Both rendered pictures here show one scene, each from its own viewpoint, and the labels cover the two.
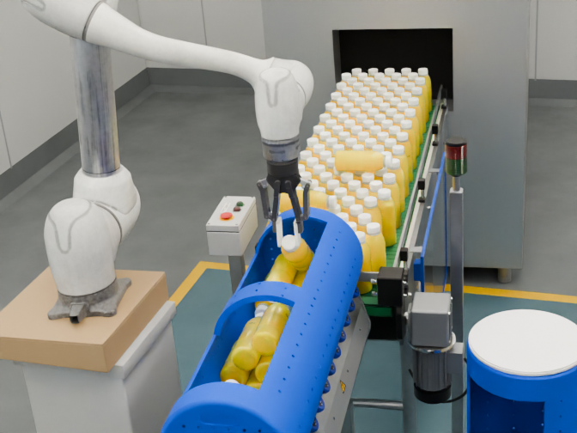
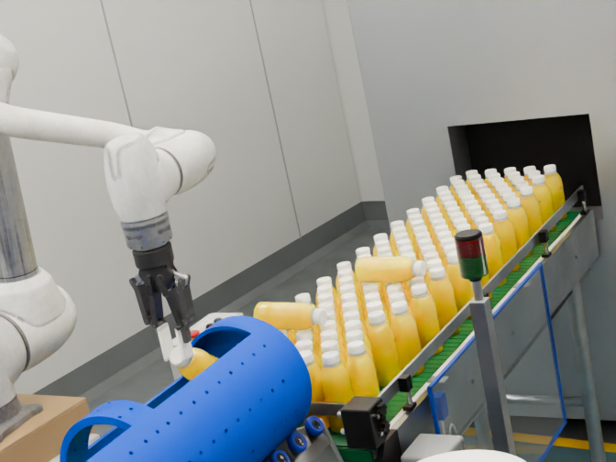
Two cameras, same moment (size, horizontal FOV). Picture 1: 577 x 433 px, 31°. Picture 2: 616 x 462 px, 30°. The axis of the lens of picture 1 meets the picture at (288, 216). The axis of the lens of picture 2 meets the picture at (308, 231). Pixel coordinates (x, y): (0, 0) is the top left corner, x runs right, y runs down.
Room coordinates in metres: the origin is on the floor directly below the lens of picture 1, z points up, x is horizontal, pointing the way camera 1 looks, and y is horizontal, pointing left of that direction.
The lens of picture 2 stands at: (0.37, -0.93, 2.01)
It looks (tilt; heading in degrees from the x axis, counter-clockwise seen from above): 15 degrees down; 18
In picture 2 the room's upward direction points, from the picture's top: 12 degrees counter-clockwise
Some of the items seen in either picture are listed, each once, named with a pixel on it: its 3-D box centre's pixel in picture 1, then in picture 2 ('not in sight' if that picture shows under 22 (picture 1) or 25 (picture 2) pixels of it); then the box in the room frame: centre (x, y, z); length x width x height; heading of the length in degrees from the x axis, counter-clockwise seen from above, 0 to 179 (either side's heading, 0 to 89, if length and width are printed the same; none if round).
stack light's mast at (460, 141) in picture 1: (456, 165); (473, 266); (2.81, -0.51, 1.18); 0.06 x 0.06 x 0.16
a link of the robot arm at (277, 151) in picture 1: (281, 145); (147, 231); (2.29, 0.00, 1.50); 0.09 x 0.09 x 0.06
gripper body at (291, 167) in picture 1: (283, 173); (156, 267); (2.29, 0.00, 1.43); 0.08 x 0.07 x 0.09; 75
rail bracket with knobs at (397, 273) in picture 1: (390, 288); (363, 424); (2.52, -0.27, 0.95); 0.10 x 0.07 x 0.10; 76
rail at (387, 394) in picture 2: (422, 164); (499, 277); (3.34, -0.48, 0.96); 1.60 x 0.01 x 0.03; 166
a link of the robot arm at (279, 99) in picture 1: (278, 100); (137, 174); (2.30, 0.00, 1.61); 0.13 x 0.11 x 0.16; 166
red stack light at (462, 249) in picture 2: (456, 149); (469, 246); (2.81, -0.51, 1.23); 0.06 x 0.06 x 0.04
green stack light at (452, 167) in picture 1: (456, 163); (473, 264); (2.81, -0.51, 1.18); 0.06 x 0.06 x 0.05
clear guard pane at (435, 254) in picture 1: (435, 265); (506, 407); (3.08, -0.48, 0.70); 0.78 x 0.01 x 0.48; 166
